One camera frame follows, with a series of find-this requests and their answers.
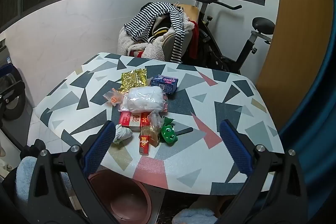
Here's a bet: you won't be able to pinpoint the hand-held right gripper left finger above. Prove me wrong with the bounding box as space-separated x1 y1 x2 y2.
28 120 117 224

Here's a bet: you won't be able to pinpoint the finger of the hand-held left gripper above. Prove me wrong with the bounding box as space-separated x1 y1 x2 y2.
0 80 26 119
0 64 14 77

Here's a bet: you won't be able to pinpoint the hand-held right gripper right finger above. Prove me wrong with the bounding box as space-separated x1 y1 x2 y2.
219 120 309 224

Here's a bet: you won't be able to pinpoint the white tissue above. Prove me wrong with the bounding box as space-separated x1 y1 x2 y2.
113 124 133 144

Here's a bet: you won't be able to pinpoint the red cardboard box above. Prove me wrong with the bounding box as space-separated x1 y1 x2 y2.
119 111 150 132

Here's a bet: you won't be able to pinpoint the red yellow snack packet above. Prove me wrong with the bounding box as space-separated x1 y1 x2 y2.
138 135 151 155

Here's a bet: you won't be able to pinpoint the small clear orange packet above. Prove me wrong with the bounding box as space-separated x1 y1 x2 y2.
103 88 124 106

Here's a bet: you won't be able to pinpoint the brown plastic bin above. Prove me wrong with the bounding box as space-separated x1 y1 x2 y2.
88 170 153 224

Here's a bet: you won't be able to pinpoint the clear plastic wrapper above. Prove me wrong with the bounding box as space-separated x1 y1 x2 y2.
147 110 164 131

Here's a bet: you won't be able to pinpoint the white plastic bag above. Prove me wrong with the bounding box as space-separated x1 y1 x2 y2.
122 86 164 112

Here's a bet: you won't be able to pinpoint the green frog toy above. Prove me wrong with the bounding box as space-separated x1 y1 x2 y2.
161 117 193 143

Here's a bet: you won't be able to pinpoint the gold foil wrapper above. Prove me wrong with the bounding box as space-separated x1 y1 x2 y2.
120 69 148 92

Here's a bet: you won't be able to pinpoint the pink edged clear packet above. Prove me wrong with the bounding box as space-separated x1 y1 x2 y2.
118 93 169 113

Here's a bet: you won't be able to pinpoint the blue cardboard box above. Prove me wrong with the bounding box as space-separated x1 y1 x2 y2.
150 74 179 94

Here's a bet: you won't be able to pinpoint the geometric patterned folding table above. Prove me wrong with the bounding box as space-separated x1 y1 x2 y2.
28 52 285 193

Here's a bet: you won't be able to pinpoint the light blue fuzzy pants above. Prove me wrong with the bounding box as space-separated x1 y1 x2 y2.
0 156 218 224

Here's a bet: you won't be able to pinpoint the blue curtain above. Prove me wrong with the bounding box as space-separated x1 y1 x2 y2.
278 0 336 188

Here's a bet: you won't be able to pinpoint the black exercise bike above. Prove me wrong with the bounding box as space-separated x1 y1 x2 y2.
186 0 276 73

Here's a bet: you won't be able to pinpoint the white fleece blanket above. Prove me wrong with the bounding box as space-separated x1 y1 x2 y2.
118 18 193 60

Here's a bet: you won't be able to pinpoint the red cloth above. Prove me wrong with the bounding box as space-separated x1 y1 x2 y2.
189 21 200 59

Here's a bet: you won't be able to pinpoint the dark jacket with striped cuffs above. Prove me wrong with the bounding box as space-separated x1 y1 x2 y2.
148 15 176 43

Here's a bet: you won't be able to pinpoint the black white striped shirt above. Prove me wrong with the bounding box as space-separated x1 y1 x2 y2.
124 2 185 64

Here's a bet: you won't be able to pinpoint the tan chair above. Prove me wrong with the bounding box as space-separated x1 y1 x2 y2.
118 3 202 64

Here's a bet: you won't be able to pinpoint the wooden wall panel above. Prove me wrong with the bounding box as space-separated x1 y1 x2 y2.
256 0 334 111

